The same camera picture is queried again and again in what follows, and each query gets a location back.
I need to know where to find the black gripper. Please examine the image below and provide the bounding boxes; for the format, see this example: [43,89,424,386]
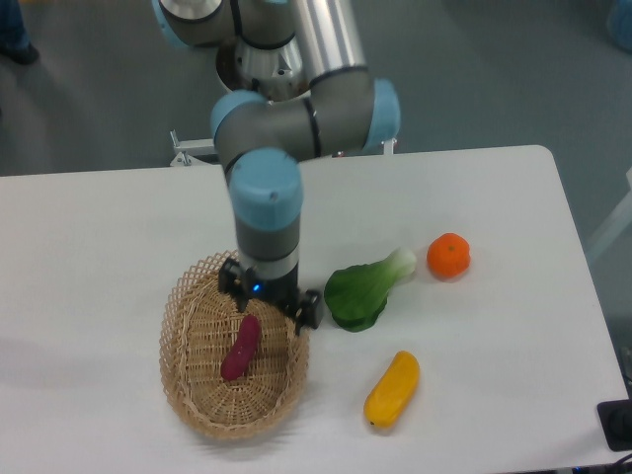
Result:
[218,258,324,336]

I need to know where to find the purple sweet potato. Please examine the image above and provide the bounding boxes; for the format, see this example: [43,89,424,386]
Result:
[220,314,262,381]

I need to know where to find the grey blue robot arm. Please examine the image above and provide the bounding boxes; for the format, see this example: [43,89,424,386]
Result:
[153,1,401,329]

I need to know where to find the woven wicker basket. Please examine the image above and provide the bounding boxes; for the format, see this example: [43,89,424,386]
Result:
[159,251,309,439]

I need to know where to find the green bok choy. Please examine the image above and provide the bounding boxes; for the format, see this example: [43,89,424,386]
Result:
[324,248,418,332]

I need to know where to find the yellow mango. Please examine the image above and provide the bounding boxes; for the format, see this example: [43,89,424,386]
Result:
[363,351,421,430]

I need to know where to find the orange tangerine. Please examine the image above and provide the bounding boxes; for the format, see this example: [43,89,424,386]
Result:
[427,233,471,279]

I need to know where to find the person leg blue jeans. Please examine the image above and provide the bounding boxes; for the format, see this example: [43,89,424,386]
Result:
[1,0,40,65]

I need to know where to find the black device at table edge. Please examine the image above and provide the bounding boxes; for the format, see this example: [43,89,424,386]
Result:
[596,399,631,452]

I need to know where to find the blue object top right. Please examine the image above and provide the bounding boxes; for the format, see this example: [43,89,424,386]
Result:
[606,0,632,52]

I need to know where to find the white frame at right edge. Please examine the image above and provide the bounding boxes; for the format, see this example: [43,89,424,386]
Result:
[585,169,631,265]

